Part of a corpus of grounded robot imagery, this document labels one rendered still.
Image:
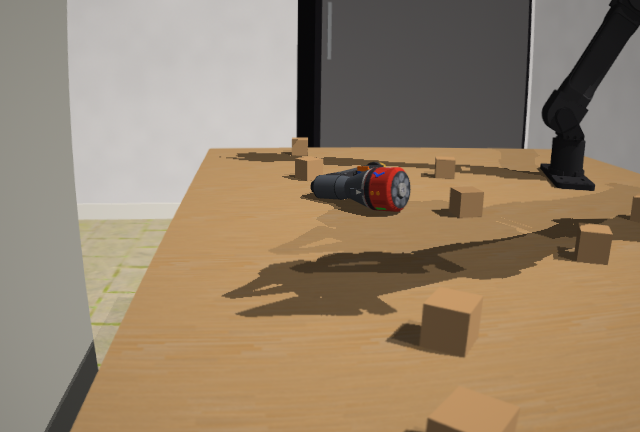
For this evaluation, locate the tan cube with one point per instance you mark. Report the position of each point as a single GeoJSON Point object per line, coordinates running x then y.
{"type": "Point", "coordinates": [451, 321]}
{"type": "Point", "coordinates": [308, 168]}
{"type": "Point", "coordinates": [445, 167]}
{"type": "Point", "coordinates": [593, 243]}
{"type": "Point", "coordinates": [635, 210]}
{"type": "Point", "coordinates": [469, 411]}
{"type": "Point", "coordinates": [466, 202]}
{"type": "Point", "coordinates": [299, 146]}

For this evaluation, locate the black and red hose nozzle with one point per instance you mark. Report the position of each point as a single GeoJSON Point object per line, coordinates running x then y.
{"type": "Point", "coordinates": [374, 185]}

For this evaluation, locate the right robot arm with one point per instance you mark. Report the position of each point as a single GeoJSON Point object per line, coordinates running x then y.
{"type": "Point", "coordinates": [564, 110]}

